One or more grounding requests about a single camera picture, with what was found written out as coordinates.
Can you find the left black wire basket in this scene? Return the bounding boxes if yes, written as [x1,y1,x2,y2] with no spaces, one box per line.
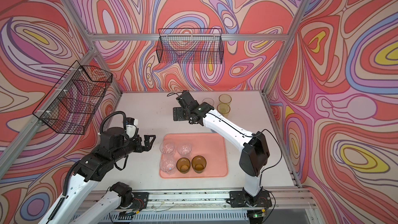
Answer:
[32,61,113,135]

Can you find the yellow glass back right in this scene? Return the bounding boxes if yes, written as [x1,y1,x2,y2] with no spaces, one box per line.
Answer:
[219,94,232,105]

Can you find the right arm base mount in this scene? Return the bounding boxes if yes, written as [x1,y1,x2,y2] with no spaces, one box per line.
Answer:
[226,189,273,209]

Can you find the black wire basket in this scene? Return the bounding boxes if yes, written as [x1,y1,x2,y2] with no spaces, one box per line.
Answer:
[32,61,113,135]
[156,27,224,64]

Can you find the olive glass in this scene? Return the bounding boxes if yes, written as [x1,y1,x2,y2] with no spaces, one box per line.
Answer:
[191,155,207,174]

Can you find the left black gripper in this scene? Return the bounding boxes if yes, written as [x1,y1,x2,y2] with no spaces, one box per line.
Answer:
[111,133,157,164]

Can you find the brown glass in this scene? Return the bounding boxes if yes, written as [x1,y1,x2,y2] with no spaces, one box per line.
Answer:
[176,157,191,174]

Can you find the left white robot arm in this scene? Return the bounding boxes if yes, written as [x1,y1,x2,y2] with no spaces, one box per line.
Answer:
[40,125,156,224]

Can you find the yellow green glass right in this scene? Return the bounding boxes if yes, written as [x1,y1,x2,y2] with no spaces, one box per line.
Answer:
[217,103,231,118]

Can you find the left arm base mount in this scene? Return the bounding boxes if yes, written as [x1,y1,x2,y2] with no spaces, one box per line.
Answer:
[116,191,149,211]

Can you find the pink plastic tray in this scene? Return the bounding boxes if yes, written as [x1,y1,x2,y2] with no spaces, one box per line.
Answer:
[159,133,228,179]

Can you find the clear glass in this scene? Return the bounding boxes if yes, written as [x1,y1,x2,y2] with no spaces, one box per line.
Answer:
[177,143,193,158]
[202,97,215,106]
[160,156,176,174]
[160,142,176,156]

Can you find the back black wire basket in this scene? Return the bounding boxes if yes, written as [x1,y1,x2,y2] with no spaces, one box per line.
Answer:
[156,27,224,64]

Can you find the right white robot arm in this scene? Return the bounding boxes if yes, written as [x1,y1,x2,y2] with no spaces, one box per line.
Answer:
[173,90,270,206]

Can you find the aluminium front rail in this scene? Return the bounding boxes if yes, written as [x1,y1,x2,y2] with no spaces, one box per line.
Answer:
[70,188,325,224]

